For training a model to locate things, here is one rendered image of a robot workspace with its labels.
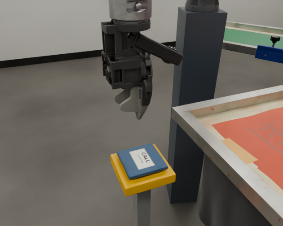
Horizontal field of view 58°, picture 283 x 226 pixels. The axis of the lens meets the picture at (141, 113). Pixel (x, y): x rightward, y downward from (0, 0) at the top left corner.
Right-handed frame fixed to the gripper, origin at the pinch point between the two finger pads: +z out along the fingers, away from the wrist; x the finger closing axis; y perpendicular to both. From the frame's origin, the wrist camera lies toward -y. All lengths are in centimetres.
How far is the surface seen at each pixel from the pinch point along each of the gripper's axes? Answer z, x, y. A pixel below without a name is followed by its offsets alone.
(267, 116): 14.7, -5.5, -46.4
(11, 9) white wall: 30, -368, 47
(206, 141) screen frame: 11.2, 2.0, -17.5
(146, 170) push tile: 13.3, 4.4, 0.4
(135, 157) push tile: 13.2, -0.8, 1.3
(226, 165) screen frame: 12.2, 10.8, -17.2
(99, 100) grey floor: 110, -214, -33
